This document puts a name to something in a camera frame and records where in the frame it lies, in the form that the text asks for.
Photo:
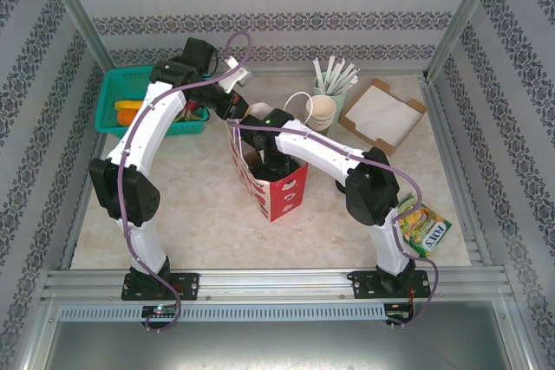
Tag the aluminium frame post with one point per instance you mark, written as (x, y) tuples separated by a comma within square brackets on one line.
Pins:
[(76, 14), (463, 14)]

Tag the brown cardboard napkin tray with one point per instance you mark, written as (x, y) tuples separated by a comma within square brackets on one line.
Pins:
[(360, 135)]

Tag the yellow green candy bag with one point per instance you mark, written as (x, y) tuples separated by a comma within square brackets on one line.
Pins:
[(427, 227)]

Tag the stack of paper cups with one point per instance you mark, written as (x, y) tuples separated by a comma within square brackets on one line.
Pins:
[(321, 108)]

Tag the small circuit board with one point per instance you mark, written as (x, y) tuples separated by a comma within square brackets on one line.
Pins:
[(158, 311), (399, 314)]

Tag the orange toy fruit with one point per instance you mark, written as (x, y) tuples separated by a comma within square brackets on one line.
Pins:
[(126, 116)]

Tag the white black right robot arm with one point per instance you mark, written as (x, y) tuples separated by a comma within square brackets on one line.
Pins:
[(321, 149)]

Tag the strawberry print paper gift bag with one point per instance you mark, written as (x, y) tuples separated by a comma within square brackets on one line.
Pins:
[(284, 201)]

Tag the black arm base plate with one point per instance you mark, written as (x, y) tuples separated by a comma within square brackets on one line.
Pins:
[(362, 285), (188, 287)]

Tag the white wrapped straw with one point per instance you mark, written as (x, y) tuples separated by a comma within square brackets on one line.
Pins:
[(331, 69), (353, 84), (318, 73), (346, 75), (352, 75), (339, 73)]

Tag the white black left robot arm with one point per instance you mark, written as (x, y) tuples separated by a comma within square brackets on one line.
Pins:
[(152, 127)]

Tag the stack of white napkins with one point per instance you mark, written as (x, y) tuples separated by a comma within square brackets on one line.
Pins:
[(381, 114)]

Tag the teal plastic basket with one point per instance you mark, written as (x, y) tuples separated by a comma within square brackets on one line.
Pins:
[(126, 84)]

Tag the pale green straw holder cup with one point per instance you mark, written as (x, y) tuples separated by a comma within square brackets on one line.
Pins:
[(342, 99)]

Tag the aluminium mounting rail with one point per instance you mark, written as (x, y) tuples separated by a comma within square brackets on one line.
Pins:
[(277, 285)]

